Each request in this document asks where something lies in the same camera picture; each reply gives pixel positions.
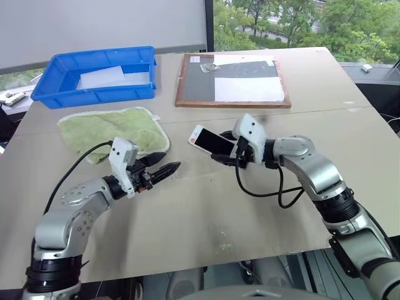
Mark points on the blue plastic bin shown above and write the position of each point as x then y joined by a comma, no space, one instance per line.
93,93

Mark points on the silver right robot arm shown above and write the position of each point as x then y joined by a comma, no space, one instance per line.
325,181

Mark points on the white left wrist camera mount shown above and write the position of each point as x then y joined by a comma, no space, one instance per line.
120,162

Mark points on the large white paper sheet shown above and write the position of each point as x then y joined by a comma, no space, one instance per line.
250,89

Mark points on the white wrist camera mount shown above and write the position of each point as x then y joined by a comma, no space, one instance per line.
120,162
251,134

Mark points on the clear plastic phone case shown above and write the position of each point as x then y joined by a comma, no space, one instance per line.
195,173

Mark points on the small white box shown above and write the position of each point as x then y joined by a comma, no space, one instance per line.
366,67

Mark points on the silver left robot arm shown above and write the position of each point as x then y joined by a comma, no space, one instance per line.
59,225

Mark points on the small clear bag of parts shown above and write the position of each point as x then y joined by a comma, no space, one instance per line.
208,67

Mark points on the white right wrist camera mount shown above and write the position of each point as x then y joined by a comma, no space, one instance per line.
251,134

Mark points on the white roller blind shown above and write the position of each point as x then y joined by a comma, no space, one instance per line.
93,28

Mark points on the green towel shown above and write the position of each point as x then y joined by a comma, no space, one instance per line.
118,128

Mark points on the white foam sheet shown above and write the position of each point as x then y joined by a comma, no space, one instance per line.
101,76

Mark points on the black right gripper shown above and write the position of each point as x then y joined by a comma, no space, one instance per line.
245,154

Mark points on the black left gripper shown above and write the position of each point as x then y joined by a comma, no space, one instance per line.
141,178

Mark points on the narrow white paper strip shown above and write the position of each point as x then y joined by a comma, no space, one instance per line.
237,59

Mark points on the white smartphone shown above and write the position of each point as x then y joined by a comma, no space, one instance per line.
212,141

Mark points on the wooden framed dark board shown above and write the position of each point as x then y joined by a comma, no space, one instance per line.
200,84

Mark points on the white power strip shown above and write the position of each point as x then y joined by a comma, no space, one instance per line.
11,97

